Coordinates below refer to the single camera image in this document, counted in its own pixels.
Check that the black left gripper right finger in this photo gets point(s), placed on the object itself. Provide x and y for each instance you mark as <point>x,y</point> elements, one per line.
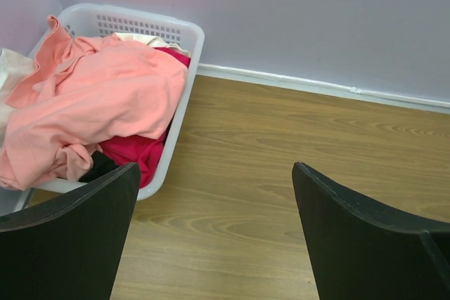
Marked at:
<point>360,248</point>

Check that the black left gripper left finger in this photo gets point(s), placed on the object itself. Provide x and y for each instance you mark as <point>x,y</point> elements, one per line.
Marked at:
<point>69,247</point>

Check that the salmon pink t shirt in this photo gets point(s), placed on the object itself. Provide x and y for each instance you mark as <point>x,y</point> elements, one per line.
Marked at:
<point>58,121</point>

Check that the black garment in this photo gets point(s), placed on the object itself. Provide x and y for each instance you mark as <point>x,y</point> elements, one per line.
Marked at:
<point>102,165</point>

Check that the magenta t shirt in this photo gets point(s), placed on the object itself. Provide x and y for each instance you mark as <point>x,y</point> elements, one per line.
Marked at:
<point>140,103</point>

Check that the cream white garment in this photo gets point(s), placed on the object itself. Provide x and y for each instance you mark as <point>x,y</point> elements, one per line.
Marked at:
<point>15,67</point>

